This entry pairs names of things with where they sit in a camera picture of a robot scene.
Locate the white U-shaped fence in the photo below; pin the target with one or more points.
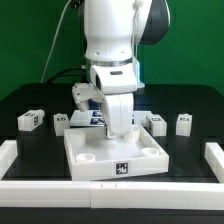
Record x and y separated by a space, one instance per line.
148 195

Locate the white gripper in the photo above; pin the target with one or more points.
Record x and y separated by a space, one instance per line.
112 89

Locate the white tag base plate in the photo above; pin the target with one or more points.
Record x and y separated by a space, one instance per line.
94 118

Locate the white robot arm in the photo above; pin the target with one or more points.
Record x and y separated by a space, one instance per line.
112 29

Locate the white square tabletop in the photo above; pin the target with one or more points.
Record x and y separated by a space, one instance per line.
92 155

